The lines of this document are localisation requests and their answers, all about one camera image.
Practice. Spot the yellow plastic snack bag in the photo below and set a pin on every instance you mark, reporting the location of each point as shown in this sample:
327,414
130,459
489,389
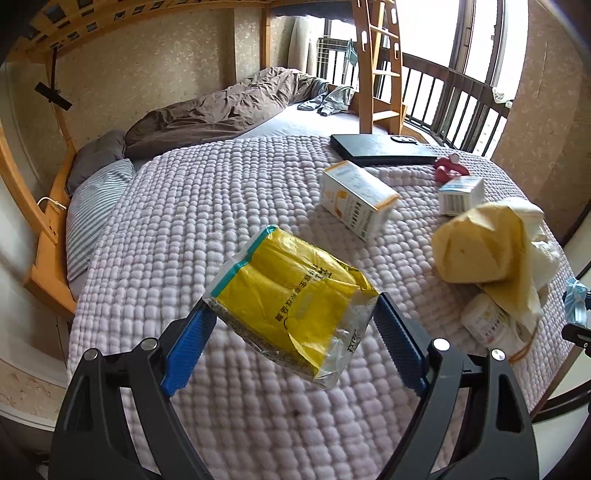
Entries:
286,300

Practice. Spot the white blue box with barcode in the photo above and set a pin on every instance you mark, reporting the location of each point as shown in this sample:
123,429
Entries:
459,198

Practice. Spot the bed mattress with grey sheet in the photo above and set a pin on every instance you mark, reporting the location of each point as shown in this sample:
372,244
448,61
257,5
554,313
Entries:
300,122

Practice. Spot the wooden ladder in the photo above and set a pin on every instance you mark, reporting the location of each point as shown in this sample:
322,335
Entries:
367,92

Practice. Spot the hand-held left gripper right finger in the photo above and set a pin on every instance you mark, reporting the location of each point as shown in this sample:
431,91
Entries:
398,350

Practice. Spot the beige crumpled paper bag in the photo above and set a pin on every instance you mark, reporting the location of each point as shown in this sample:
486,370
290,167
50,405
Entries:
475,244

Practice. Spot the grey pillow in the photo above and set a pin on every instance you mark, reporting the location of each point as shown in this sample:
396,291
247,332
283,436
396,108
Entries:
97,152

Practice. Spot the black laptop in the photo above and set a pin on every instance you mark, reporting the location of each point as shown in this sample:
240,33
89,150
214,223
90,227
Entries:
378,150

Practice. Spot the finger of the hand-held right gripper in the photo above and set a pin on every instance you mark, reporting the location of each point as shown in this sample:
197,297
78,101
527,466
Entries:
581,334

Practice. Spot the black clip on stand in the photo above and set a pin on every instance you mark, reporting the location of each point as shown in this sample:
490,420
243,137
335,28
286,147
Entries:
53,94

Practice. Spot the window with dark frame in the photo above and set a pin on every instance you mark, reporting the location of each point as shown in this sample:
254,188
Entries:
461,37

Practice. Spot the black railing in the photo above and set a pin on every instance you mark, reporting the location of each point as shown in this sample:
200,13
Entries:
457,83

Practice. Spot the brown duvet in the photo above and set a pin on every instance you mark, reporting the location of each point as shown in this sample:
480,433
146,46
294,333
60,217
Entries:
221,110

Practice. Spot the blue face mask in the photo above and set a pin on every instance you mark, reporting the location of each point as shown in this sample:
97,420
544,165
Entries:
575,304

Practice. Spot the teal hanging cloth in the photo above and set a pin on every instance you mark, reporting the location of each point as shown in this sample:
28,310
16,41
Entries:
352,51

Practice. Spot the grey green garment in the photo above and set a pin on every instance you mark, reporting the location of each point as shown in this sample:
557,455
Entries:
337,99

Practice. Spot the white plastic bag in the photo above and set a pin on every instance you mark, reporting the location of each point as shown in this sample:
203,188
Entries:
547,263

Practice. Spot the red plastic toy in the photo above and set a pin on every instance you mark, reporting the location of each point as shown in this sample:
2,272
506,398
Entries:
445,170

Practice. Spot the wooden bunk bed frame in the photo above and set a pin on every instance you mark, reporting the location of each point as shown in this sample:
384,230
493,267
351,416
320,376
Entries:
46,240

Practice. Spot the white orange carton box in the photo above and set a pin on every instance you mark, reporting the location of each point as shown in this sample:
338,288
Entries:
351,194

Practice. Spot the white plastic jar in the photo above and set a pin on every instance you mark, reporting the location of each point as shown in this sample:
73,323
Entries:
485,321

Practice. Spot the white slatted rack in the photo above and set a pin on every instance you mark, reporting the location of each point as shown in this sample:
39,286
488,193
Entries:
330,60

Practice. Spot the striped pillow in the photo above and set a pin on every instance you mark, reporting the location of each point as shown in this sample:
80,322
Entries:
92,207

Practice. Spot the beige curtain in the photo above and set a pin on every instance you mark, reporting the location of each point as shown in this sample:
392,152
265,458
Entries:
300,46

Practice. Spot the lilac quilted mat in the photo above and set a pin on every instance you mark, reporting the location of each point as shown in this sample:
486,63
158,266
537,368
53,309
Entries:
207,207

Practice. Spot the black small device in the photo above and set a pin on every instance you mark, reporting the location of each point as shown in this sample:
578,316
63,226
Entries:
404,139

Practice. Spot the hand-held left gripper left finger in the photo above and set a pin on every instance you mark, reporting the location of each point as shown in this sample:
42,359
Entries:
189,350

